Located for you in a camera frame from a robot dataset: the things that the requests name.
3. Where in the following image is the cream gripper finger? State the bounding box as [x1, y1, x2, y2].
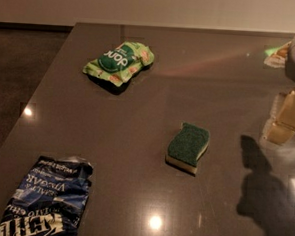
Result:
[264, 42, 291, 68]
[263, 89, 295, 145]

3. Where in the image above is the green and yellow sponge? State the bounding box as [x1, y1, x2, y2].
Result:
[165, 122, 210, 175]

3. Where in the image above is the green snack packet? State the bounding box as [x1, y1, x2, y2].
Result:
[82, 41, 154, 87]

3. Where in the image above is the blue salt vinegar chip bag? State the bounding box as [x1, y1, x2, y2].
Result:
[0, 156, 93, 236]

